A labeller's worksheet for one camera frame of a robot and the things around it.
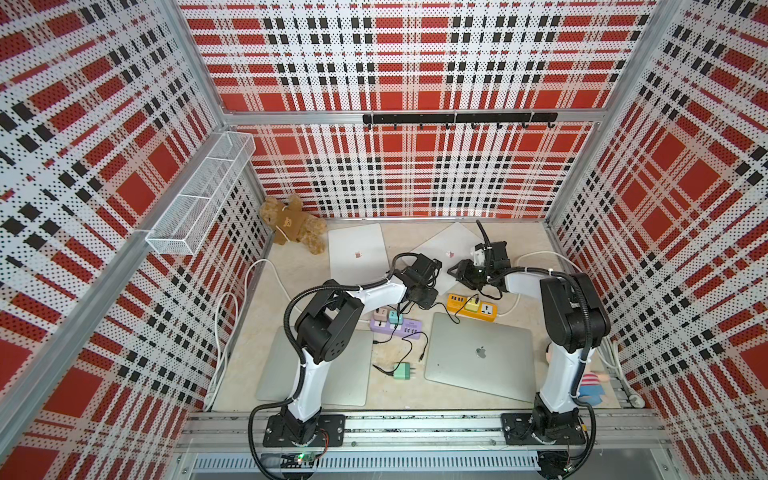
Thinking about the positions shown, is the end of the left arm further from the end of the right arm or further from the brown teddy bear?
the brown teddy bear

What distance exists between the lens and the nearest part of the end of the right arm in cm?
79

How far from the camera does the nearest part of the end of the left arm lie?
2.46ft
